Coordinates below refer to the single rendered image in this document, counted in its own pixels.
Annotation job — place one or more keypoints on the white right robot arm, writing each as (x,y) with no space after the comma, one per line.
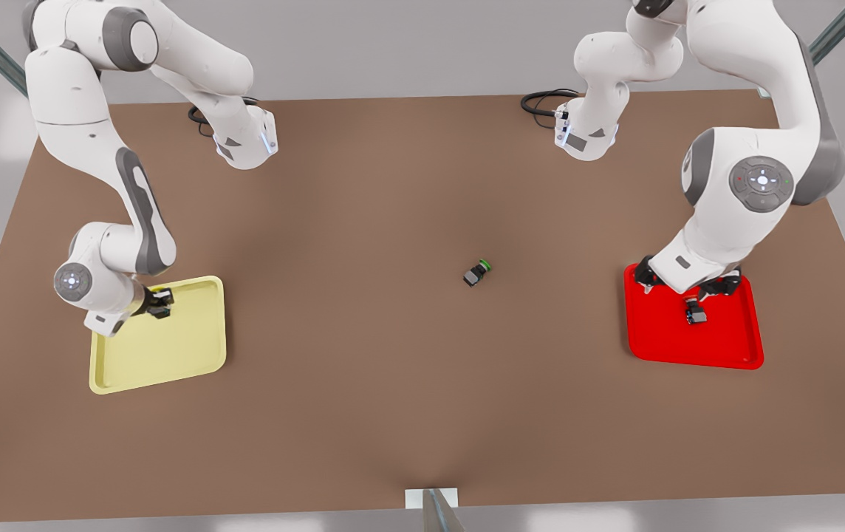
(72,96)

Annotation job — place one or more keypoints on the red tray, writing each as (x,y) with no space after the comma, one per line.
(718,343)

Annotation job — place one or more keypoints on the yellow-capped push-button switch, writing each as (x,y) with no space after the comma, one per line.
(161,310)

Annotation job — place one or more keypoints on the yellow tray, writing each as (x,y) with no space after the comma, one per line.
(171,347)

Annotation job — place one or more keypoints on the green-capped push-button switch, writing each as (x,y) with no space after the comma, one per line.
(476,274)

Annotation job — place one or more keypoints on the red-capped push-button switch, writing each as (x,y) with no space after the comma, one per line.
(697,315)

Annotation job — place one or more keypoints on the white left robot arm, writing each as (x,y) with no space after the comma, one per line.
(755,66)

